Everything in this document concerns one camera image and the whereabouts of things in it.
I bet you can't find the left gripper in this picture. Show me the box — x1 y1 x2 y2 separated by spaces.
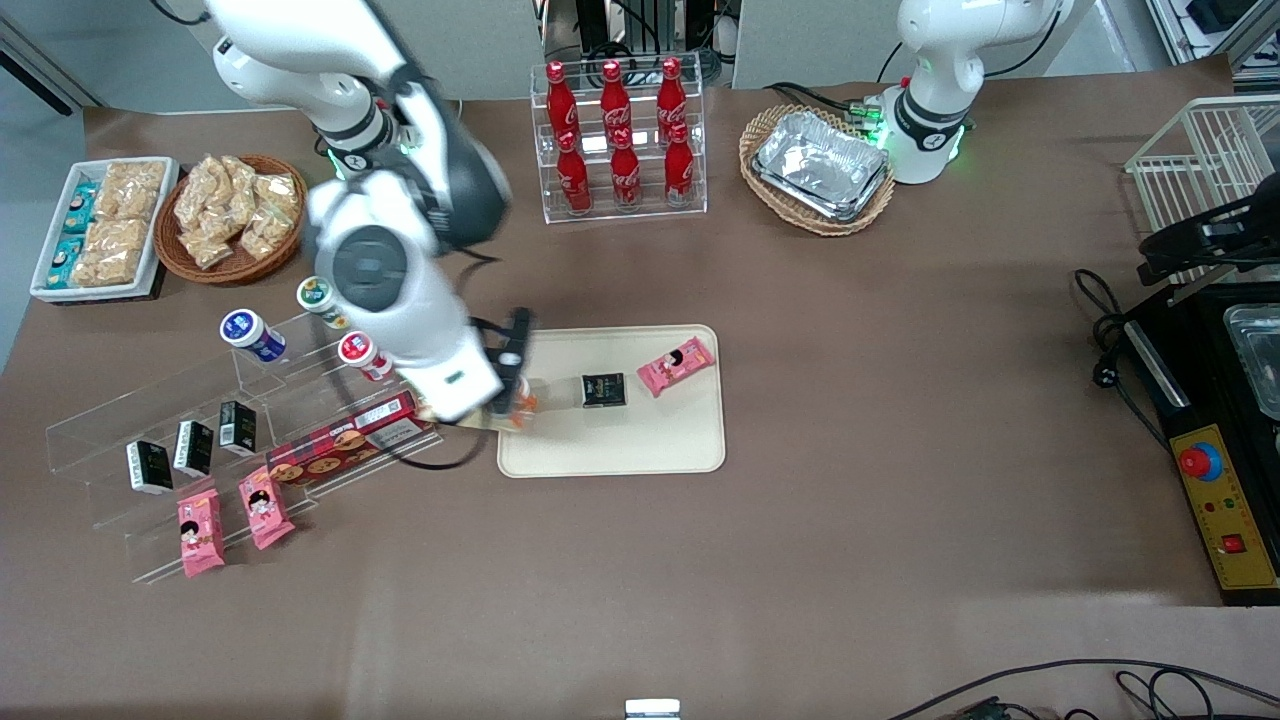
1136 190 1280 288

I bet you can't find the pink cartoon snack packet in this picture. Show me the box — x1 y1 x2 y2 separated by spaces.
636 336 718 399
177 487 227 579
237 466 297 551

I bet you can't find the dark brown wicker basket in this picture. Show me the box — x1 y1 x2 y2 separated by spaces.
153 153 310 286

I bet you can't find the aluminium frame shelf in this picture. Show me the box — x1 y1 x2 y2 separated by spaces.
1145 0 1280 81

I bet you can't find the beige plastic tray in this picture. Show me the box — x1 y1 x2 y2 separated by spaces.
497 323 727 479

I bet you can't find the green gum jar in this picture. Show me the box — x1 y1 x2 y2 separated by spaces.
296 275 348 332

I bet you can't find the black sealing machine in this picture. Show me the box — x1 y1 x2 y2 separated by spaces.
1118 283 1280 608

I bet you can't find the long black cable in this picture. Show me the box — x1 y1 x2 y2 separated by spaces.
885 657 1280 720

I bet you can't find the small electronic board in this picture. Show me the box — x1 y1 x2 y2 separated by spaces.
935 698 1061 720

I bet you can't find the clear plastic container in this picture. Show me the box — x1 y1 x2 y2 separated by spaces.
1222 303 1280 423

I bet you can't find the clear acrylic stepped stand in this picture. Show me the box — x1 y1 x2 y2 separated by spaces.
44 286 443 586

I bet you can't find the black equipment stand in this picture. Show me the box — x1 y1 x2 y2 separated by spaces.
545 0 746 91

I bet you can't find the aluminium foil tray stack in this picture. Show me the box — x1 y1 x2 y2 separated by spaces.
750 108 893 223

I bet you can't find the red tartan shortbread box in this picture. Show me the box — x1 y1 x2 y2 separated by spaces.
266 390 439 490

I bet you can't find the white rectangular snack tray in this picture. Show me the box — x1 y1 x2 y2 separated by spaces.
28 157 181 304

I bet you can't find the clear acrylic bottle rack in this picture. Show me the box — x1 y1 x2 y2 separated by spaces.
529 52 709 225

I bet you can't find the black power cable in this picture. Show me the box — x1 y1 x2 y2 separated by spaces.
1072 267 1176 451

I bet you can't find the yellow control panel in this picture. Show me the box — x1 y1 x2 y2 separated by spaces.
1168 423 1280 593

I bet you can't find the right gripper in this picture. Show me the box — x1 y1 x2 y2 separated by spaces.
398 345 531 429

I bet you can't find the red cola bottle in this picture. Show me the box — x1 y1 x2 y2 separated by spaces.
664 122 697 208
656 56 691 131
599 60 633 136
545 60 581 141
609 128 643 211
556 130 593 214

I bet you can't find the blue gum jar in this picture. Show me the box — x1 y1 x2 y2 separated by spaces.
219 308 289 364

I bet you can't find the light wicker basket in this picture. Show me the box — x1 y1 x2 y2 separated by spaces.
738 103 898 238

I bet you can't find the red emergency stop button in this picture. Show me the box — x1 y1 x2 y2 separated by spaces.
1178 441 1225 483

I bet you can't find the clear bag of crackers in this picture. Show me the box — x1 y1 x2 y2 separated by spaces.
95 160 169 221
172 155 259 236
178 228 236 271
238 172 301 259
72 218 151 289

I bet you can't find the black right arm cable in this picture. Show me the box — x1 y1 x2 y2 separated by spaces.
365 245 521 473

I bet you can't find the silver metal handle bar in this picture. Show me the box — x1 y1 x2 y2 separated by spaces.
1124 319 1192 410

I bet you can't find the white wire rack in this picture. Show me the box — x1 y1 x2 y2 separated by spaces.
1123 95 1280 306

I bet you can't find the black arm base cable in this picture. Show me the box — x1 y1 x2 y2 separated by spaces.
765 80 887 127

